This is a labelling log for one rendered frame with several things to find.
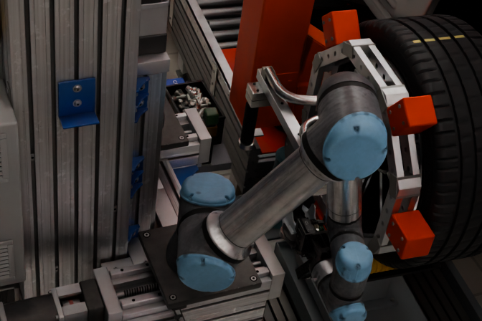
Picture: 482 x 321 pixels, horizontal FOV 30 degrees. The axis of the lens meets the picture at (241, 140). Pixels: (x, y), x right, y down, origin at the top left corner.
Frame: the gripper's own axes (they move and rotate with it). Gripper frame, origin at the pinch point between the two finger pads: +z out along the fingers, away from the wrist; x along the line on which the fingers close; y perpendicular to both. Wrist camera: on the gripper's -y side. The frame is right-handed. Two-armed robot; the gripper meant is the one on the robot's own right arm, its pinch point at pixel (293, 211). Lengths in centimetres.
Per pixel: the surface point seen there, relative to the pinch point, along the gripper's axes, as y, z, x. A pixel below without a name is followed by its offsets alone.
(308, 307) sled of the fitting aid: -68, 20, -24
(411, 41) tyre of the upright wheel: 35.0, 17.3, -31.2
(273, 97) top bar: 15.0, 25.9, -1.7
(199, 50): -52, 137, -20
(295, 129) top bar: 15.0, 13.0, -2.7
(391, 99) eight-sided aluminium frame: 28.1, 5.0, -21.7
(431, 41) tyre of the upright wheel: 35, 17, -36
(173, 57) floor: -83, 175, -22
